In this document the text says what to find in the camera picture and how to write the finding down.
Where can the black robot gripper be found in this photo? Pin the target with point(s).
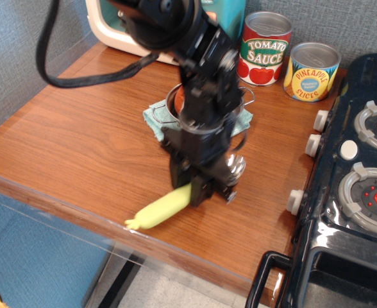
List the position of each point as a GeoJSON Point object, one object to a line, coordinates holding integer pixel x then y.
{"type": "Point", "coordinates": [198, 158]}

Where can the yellow handled metal spoon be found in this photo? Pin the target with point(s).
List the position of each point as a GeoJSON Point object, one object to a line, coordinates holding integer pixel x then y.
{"type": "Point", "coordinates": [176, 200]}

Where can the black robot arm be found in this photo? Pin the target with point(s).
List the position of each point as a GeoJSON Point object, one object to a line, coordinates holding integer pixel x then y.
{"type": "Point", "coordinates": [208, 62]}

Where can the small steel pot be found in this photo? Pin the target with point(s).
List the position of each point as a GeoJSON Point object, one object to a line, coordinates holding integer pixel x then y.
{"type": "Point", "coordinates": [169, 103]}

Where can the light blue folded cloth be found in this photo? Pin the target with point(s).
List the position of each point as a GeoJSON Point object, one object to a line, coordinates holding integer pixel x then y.
{"type": "Point", "coordinates": [157, 117]}

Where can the plush mushroom toy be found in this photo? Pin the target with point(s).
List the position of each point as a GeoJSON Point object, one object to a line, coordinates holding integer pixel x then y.
{"type": "Point", "coordinates": [179, 100]}

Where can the pineapple slices can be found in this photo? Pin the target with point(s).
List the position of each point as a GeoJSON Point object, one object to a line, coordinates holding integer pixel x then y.
{"type": "Point", "coordinates": [311, 71]}

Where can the tomato sauce can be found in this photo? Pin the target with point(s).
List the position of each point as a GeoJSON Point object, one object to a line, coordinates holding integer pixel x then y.
{"type": "Point", "coordinates": [265, 41]}

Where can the teal toy microwave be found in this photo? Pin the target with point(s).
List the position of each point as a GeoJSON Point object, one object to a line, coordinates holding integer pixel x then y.
{"type": "Point", "coordinates": [107, 24]}

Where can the black toy stove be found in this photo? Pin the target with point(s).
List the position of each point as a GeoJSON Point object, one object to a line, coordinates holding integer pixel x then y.
{"type": "Point", "coordinates": [334, 257]}

